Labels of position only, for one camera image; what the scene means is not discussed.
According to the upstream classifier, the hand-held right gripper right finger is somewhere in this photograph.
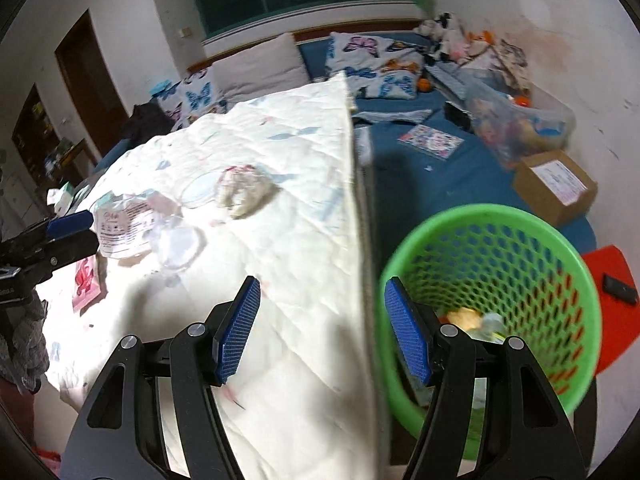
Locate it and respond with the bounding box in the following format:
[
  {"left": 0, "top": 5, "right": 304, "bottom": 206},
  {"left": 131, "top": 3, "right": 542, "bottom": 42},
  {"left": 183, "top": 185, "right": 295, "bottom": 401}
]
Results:
[{"left": 384, "top": 276, "right": 586, "bottom": 480}]

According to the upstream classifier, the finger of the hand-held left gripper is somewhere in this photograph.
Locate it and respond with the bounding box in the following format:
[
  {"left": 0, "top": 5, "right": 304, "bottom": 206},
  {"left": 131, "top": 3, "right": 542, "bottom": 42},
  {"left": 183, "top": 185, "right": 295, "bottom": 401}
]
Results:
[
  {"left": 10, "top": 230, "right": 100, "bottom": 281},
  {"left": 0, "top": 210, "right": 95, "bottom": 255}
]

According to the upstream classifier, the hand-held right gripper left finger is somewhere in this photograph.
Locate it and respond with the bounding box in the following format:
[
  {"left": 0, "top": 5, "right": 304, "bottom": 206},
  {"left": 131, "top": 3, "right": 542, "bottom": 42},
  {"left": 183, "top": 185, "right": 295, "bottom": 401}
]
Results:
[{"left": 59, "top": 275, "right": 262, "bottom": 480}]

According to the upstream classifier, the green plastic basket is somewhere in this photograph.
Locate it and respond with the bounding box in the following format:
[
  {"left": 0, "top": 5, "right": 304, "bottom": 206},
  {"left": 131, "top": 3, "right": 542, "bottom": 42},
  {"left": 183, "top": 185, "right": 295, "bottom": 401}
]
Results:
[{"left": 377, "top": 204, "right": 602, "bottom": 448}]

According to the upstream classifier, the white tissue box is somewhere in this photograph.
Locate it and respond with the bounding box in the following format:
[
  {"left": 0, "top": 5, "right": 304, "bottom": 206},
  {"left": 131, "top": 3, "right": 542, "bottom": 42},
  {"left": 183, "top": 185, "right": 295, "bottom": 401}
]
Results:
[{"left": 52, "top": 182, "right": 91, "bottom": 216}]

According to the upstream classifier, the pink packet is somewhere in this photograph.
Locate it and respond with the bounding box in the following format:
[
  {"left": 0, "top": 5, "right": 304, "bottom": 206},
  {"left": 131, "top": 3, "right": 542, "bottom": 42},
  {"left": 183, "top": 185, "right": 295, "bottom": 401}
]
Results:
[{"left": 71, "top": 255, "right": 103, "bottom": 313}]

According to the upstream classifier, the clear printed plastic bag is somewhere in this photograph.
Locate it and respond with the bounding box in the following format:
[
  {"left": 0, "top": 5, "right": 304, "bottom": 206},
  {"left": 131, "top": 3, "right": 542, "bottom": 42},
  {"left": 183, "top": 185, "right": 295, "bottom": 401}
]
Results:
[{"left": 92, "top": 192, "right": 161, "bottom": 261}]

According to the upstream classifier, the white quilted blanket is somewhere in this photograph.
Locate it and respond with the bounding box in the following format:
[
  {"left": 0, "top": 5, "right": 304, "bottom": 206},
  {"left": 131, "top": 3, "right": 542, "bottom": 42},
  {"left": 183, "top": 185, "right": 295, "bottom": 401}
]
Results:
[{"left": 42, "top": 72, "right": 386, "bottom": 480}]

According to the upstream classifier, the dark shelf cabinet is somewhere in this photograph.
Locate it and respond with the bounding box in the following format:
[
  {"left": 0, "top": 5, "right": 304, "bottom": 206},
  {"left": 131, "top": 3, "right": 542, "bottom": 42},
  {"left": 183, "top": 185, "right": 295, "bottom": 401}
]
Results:
[{"left": 11, "top": 84, "right": 56, "bottom": 186}]

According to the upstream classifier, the clear plastic cup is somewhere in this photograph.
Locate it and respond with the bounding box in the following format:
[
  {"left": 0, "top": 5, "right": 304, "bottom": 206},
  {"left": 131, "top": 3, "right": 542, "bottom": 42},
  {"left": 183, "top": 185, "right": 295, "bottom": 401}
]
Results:
[{"left": 150, "top": 212, "right": 206, "bottom": 286}]

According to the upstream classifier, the dark cloth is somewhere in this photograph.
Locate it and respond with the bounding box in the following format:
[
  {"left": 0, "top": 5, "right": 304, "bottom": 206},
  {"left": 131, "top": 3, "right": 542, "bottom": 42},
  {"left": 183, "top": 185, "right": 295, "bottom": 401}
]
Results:
[{"left": 122, "top": 102, "right": 173, "bottom": 146}]

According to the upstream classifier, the clear round lid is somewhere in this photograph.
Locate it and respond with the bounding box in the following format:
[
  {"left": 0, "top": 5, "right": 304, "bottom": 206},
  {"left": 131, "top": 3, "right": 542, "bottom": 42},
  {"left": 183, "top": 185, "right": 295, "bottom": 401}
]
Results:
[{"left": 181, "top": 167, "right": 223, "bottom": 207}]

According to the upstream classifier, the brown wooden door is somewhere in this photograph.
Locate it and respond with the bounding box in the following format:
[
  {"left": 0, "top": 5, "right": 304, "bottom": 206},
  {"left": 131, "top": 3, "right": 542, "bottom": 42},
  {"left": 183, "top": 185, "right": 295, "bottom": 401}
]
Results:
[{"left": 54, "top": 9, "right": 131, "bottom": 161}]

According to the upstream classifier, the crumpled white tissue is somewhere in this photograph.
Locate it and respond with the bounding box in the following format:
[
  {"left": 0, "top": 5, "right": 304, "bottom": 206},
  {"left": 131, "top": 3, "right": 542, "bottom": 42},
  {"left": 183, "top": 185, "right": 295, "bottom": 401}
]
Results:
[{"left": 215, "top": 162, "right": 278, "bottom": 220}]

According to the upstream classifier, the blue mattress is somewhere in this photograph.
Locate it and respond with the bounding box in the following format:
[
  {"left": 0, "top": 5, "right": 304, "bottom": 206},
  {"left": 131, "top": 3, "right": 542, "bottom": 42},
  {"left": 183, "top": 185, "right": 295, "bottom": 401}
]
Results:
[{"left": 297, "top": 32, "right": 596, "bottom": 281}]

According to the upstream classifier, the butterfly print pillow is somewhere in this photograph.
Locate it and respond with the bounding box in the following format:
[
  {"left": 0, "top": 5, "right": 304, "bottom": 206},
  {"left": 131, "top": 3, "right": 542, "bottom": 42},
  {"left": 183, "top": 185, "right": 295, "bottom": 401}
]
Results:
[
  {"left": 325, "top": 32, "right": 426, "bottom": 81},
  {"left": 157, "top": 67, "right": 228, "bottom": 128},
  {"left": 360, "top": 72, "right": 421, "bottom": 101}
]

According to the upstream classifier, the cardboard box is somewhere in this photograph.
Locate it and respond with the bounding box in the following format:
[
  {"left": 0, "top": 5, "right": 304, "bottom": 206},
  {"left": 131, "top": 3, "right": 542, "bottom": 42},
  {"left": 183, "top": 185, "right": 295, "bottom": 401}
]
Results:
[{"left": 512, "top": 149, "right": 598, "bottom": 228}]

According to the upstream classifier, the colourful sticker sheet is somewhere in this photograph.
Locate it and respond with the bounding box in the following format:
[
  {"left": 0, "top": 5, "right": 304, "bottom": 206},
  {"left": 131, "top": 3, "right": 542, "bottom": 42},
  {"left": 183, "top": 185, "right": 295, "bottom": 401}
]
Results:
[{"left": 397, "top": 124, "right": 463, "bottom": 160}]

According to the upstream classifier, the red stool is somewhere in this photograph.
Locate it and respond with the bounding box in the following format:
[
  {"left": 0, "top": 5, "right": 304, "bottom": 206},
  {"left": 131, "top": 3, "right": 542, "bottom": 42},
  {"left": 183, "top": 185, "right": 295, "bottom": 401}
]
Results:
[{"left": 580, "top": 245, "right": 640, "bottom": 376}]

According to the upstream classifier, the white cloth strip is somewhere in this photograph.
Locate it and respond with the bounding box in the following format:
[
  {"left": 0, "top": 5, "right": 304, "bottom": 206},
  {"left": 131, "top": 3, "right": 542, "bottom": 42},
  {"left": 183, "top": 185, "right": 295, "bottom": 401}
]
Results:
[{"left": 352, "top": 107, "right": 433, "bottom": 126}]

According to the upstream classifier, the black remote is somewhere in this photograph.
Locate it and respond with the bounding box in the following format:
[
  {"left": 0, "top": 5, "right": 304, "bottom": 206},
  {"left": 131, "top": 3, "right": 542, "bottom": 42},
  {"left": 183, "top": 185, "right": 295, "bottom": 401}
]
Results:
[{"left": 601, "top": 274, "right": 638, "bottom": 305}]

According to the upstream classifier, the small black box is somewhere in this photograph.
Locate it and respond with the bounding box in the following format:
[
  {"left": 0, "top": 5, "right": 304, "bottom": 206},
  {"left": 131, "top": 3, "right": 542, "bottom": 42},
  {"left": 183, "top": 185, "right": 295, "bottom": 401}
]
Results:
[{"left": 444, "top": 101, "right": 473, "bottom": 131}]

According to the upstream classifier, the clear storage bin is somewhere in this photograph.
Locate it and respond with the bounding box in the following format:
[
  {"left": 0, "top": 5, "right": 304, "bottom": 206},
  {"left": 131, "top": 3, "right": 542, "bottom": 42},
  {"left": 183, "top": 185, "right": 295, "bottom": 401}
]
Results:
[{"left": 465, "top": 80, "right": 576, "bottom": 168}]

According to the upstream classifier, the plain grey pillow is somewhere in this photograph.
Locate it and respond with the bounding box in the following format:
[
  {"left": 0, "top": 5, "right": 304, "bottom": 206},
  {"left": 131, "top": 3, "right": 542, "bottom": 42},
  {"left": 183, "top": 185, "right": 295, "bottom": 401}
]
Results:
[{"left": 212, "top": 32, "right": 311, "bottom": 103}]

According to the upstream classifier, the white dotted board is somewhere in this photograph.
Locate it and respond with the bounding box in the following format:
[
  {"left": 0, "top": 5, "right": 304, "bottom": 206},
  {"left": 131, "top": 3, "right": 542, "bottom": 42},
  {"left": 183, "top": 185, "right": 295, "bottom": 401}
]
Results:
[{"left": 425, "top": 62, "right": 468, "bottom": 101}]

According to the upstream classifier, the grey plush toy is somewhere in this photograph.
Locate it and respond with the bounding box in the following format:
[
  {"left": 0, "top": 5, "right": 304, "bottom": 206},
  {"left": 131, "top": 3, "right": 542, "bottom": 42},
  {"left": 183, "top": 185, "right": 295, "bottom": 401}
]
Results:
[{"left": 492, "top": 37, "right": 531, "bottom": 91}]

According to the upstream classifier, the orange fox plush toy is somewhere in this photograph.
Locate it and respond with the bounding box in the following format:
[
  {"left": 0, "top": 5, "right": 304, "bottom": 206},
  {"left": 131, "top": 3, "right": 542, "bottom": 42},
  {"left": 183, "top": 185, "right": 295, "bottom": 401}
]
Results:
[{"left": 465, "top": 30, "right": 496, "bottom": 58}]

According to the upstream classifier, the cow plush toy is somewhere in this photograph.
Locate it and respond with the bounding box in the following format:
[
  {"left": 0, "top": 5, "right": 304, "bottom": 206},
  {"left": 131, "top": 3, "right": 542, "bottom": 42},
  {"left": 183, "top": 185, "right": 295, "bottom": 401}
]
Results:
[{"left": 420, "top": 12, "right": 468, "bottom": 61}]

